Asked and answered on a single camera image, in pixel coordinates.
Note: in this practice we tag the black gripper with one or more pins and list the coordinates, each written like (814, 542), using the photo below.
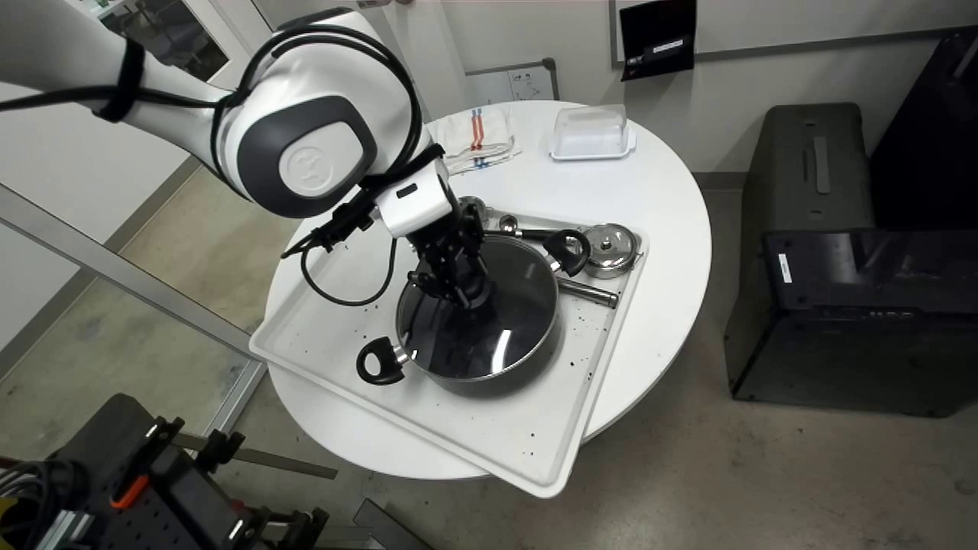
(446, 243)

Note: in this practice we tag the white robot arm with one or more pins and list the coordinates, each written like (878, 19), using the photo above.
(307, 124)

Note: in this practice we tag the black cooking pot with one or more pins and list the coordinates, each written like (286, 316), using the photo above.
(485, 380)

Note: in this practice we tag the white rectangular tray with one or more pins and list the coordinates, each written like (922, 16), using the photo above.
(325, 337)

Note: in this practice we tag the small steel round piece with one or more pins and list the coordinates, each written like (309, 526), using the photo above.
(504, 221)

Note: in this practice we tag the black kitchen utensil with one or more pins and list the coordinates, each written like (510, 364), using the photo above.
(540, 238)

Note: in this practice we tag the clear plastic container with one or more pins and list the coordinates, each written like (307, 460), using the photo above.
(592, 135)

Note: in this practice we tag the small whiteboard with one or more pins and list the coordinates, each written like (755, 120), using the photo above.
(515, 81)

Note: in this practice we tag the round white table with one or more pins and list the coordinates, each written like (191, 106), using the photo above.
(673, 246)

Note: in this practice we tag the black cabinet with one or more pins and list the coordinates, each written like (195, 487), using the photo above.
(814, 307)

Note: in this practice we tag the door window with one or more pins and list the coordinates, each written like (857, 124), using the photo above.
(178, 33)

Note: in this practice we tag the black equipment cart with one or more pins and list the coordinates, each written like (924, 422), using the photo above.
(124, 476)

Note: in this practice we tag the tall black case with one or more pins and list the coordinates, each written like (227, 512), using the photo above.
(933, 131)

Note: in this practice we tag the black wall sign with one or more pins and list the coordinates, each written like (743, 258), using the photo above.
(658, 37)

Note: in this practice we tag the grey metal frame beam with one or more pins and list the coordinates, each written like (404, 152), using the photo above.
(110, 265)

